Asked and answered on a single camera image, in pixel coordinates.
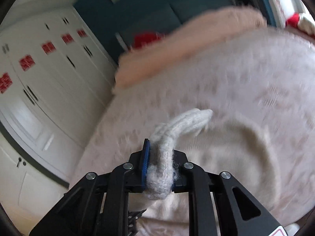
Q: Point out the cream throw blanket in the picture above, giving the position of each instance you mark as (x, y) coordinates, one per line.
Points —
(307, 25)

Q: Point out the red pillow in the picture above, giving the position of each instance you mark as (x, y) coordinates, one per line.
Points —
(147, 39)

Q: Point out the white wardrobe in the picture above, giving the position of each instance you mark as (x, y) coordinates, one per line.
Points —
(49, 98)

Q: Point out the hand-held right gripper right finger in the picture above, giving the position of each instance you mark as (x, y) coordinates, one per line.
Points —
(181, 179)

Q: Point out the cream sweater with black hearts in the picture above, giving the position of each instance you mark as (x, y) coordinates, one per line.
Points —
(169, 132)

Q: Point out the red cushion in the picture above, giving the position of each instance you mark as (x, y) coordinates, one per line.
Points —
(292, 21)

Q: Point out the peach duvet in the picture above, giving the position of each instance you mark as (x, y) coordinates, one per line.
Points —
(184, 44)

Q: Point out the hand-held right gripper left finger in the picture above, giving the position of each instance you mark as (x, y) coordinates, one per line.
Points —
(145, 163)

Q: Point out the teal padded headboard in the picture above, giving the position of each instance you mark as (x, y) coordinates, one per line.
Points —
(152, 19)

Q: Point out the red paper decoration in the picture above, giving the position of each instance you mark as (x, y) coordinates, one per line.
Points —
(26, 62)
(81, 32)
(67, 38)
(48, 47)
(5, 82)

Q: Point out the bed with butterfly bedspread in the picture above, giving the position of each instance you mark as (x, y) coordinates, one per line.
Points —
(258, 78)

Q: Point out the grey and blue curtain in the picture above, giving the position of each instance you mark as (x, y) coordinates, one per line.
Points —
(267, 7)

